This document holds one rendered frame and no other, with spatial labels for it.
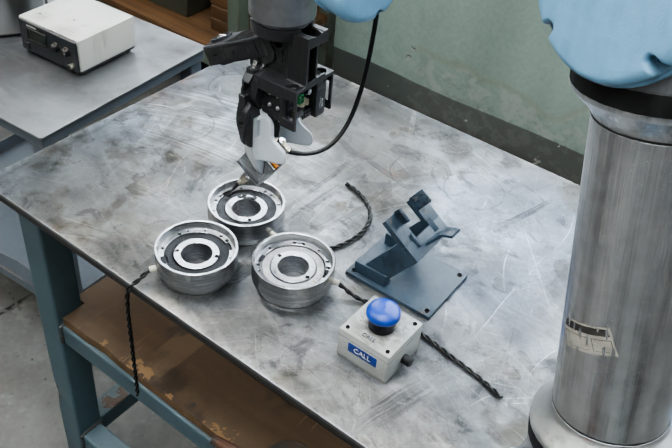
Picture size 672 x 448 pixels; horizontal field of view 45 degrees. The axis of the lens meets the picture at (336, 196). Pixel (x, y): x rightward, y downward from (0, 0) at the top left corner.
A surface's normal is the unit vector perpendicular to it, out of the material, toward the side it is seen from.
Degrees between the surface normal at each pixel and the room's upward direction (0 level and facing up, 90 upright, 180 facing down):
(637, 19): 83
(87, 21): 0
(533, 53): 90
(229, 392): 0
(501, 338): 0
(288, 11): 90
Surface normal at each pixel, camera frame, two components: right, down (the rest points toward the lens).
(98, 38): 0.83, 0.39
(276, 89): -0.59, 0.46
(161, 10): 0.07, -0.78
